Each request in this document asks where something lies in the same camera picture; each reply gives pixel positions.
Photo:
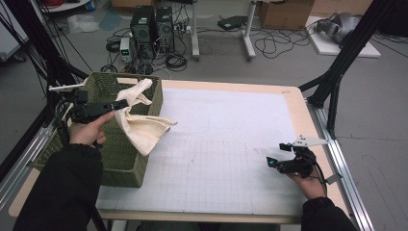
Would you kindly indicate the black frame bar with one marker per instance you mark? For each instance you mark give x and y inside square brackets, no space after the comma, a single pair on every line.
[19,150]

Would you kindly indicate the flat black device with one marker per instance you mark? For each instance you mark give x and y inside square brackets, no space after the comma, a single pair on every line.
[231,22]

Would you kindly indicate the teal sheet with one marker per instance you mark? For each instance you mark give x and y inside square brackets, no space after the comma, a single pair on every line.
[110,20]

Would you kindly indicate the grey bench power supply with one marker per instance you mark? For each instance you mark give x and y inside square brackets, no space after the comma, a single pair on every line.
[125,49]

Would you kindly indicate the cream printed cloth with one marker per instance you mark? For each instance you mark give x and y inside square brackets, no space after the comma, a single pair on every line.
[141,131]

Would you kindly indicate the grey robot head shell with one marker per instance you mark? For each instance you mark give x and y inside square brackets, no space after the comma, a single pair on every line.
[340,25]

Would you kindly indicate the white power strip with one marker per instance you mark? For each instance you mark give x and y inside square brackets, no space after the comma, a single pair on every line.
[183,29]

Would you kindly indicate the green woven plastic basket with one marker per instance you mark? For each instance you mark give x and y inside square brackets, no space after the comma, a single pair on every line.
[125,166]

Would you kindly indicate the slim black computer tower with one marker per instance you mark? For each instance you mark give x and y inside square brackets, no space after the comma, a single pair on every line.
[165,29]

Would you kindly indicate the brown cardboard box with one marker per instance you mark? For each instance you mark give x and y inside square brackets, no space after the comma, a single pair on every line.
[285,14]

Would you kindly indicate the grey metal bracket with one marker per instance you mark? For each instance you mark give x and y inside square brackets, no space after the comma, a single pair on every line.
[333,179]

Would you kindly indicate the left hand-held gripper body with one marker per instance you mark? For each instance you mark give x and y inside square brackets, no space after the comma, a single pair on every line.
[86,110]

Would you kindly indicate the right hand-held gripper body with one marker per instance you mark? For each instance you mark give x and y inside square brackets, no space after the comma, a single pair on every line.
[298,163]

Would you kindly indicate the white desk leg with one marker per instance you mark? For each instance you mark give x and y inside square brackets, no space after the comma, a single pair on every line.
[195,32]
[248,35]

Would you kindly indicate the white floor board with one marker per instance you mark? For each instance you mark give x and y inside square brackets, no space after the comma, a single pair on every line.
[327,48]

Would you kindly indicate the clear plastic bag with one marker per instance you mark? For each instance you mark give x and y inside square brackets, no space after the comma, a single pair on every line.
[82,23]

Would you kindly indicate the person's right hand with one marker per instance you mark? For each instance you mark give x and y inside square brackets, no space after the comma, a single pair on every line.
[309,187]

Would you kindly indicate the large black computer tower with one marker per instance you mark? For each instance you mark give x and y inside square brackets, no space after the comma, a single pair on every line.
[142,30]

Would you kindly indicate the aluminium frame rail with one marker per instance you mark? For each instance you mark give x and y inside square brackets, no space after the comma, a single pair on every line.
[19,166]
[343,166]

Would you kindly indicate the person's left hand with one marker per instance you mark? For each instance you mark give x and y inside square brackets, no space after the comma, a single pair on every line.
[86,133]

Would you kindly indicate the white cabinet on wheels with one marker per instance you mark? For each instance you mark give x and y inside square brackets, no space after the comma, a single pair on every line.
[9,35]

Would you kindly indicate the white grid mat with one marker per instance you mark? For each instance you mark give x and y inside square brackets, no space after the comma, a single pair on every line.
[224,128]

